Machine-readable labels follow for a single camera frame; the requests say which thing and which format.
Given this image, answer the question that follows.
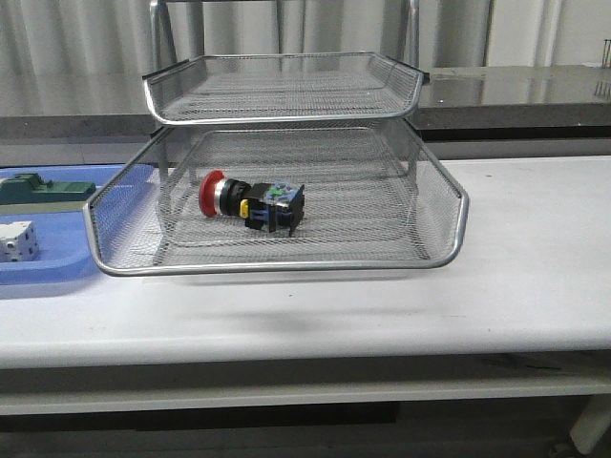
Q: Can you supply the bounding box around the silver mesh tray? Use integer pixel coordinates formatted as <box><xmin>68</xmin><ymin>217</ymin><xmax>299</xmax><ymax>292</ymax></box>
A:
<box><xmin>83</xmin><ymin>119</ymin><xmax>469</xmax><ymax>276</ymax></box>
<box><xmin>141</xmin><ymin>51</ymin><xmax>432</xmax><ymax>126</ymax></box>

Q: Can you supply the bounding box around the red emergency stop button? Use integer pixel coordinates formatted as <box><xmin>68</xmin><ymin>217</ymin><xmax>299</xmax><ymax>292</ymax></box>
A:
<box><xmin>198</xmin><ymin>170</ymin><xmax>305</xmax><ymax>237</ymax></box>

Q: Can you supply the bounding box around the white table leg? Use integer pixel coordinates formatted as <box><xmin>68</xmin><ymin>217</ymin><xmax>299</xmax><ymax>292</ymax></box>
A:
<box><xmin>569</xmin><ymin>394</ymin><xmax>611</xmax><ymax>455</ymax></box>

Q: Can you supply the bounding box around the white electrical connector block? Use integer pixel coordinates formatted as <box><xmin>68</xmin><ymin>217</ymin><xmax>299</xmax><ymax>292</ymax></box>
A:
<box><xmin>1</xmin><ymin>220</ymin><xmax>39</xmax><ymax>262</ymax></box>

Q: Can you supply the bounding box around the green terminal block module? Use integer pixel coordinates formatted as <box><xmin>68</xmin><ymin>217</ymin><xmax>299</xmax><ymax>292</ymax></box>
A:
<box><xmin>1</xmin><ymin>173</ymin><xmax>96</xmax><ymax>215</ymax></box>

